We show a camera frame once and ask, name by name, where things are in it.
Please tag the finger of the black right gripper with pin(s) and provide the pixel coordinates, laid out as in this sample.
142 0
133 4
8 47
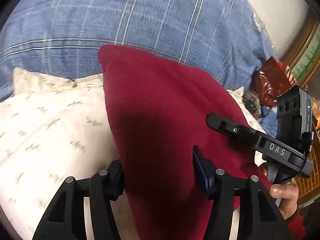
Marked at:
234 130

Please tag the person's right hand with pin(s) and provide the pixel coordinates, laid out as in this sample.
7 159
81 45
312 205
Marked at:
288 193

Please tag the blue plaid quilt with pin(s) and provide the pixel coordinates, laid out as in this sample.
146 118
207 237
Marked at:
62 37

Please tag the dark red long-sleeve shirt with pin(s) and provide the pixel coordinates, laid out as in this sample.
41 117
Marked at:
157 111

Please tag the cream leaf-print pillow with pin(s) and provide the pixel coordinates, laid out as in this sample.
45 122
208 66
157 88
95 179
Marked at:
51 128

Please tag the black camera module on gripper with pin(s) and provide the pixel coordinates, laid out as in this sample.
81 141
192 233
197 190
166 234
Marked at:
294 115

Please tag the red plastic snack bag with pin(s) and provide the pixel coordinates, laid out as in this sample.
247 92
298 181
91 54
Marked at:
271 80

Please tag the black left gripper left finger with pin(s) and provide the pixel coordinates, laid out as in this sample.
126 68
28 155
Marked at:
81 203

